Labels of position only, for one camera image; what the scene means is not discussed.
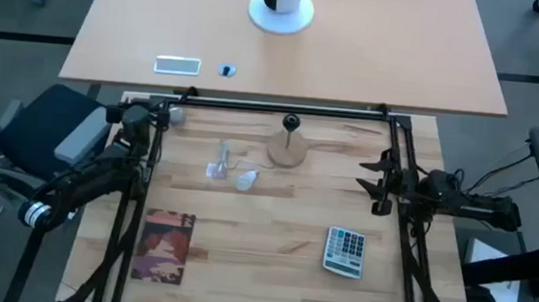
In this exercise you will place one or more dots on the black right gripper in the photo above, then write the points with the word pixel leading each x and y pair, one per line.
pixel 403 187

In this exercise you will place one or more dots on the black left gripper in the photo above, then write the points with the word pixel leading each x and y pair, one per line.
pixel 135 117

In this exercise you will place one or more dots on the wooden lamp base black socket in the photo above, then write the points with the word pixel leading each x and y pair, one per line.
pixel 287 150

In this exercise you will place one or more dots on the white frosted lightbulb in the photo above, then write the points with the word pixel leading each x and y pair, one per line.
pixel 246 180

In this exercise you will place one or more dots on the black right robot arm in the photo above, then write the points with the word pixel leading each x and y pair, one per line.
pixel 470 207

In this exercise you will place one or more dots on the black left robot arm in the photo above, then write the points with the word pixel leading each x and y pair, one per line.
pixel 91 174

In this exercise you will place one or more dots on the grey round cap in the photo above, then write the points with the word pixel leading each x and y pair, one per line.
pixel 177 116

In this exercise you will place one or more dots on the grey desk calculator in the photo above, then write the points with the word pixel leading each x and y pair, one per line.
pixel 344 252

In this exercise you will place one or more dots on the clear plastic wrapper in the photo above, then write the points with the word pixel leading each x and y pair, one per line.
pixel 219 168

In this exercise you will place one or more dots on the dark blue office chair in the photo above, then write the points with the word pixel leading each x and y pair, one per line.
pixel 32 125

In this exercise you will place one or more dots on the white paper sheet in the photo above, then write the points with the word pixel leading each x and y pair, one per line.
pixel 485 253

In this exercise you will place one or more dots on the red landscape picture book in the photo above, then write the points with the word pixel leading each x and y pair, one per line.
pixel 163 247

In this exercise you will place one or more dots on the white tower device round base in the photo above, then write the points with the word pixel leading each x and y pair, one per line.
pixel 281 10

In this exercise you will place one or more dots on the black aluminium table frame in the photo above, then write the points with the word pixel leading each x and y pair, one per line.
pixel 278 108

